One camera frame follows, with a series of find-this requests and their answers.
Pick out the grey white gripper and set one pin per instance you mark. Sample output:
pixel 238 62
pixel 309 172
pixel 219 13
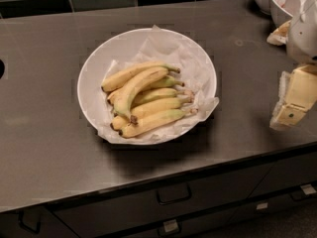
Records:
pixel 303 34

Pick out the curved top yellow banana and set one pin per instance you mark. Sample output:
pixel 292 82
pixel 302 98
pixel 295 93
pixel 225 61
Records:
pixel 123 102

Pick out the front yellow banana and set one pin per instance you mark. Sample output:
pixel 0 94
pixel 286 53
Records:
pixel 155 121

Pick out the rearmost yellow banana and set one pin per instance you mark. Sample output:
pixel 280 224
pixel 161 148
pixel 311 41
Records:
pixel 118 79

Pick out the dark right drawer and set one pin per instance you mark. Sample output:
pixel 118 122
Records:
pixel 288 173

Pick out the dark drawer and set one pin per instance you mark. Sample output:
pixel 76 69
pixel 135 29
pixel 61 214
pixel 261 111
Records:
pixel 256 207
pixel 288 173
pixel 112 216

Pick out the white paper liner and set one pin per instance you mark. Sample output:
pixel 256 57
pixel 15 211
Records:
pixel 197 70

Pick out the dark lower drawer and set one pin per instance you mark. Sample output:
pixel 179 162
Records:
pixel 256 207

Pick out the dark upper drawer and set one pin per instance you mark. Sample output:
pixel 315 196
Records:
pixel 112 216

